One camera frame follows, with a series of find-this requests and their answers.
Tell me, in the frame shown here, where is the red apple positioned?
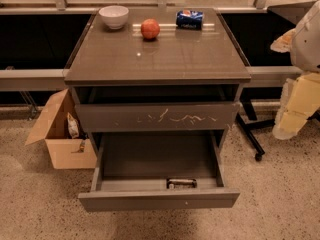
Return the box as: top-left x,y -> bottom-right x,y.
140,19 -> 160,40

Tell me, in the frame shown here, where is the blue soda can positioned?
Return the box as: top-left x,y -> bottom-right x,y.
176,10 -> 204,30

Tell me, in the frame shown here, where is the crumpled snack bag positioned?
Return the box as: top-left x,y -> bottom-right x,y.
67,113 -> 79,139

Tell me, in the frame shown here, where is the open cardboard box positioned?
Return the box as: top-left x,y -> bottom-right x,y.
25,89 -> 97,169

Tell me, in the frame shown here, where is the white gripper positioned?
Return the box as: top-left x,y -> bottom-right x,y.
270,1 -> 320,140

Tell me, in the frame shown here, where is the scratched grey upper drawer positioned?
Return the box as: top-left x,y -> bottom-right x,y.
75,102 -> 239,132

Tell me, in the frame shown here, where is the small metal object in drawer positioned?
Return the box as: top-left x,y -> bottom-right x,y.
167,178 -> 197,189

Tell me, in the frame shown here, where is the white ceramic bowl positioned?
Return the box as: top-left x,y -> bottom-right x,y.
99,5 -> 129,29

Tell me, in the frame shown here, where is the grey drawer cabinet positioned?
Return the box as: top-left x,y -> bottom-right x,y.
65,8 -> 250,144

